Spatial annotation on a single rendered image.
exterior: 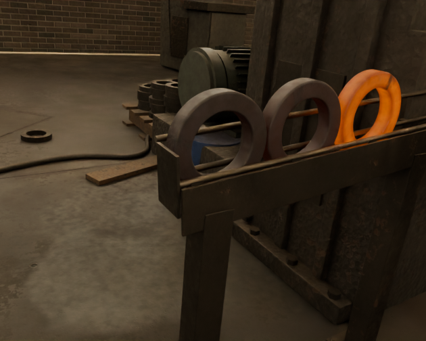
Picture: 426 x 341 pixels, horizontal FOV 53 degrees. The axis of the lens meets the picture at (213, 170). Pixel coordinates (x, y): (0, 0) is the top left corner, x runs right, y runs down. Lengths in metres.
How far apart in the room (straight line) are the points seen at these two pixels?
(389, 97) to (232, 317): 0.80
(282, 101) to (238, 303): 0.84
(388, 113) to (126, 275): 0.99
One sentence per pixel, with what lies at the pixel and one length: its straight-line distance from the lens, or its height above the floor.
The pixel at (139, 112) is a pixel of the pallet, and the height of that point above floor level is 0.14.
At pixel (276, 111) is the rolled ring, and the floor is 0.73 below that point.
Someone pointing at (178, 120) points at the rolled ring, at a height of 0.72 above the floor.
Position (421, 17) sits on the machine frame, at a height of 0.90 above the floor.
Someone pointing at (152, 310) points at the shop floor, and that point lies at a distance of 1.38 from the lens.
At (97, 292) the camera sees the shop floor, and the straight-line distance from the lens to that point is 1.46.
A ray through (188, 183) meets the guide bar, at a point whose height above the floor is 0.63.
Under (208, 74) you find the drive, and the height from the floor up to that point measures 0.57.
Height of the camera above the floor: 0.89
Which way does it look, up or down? 22 degrees down
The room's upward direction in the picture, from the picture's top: 5 degrees clockwise
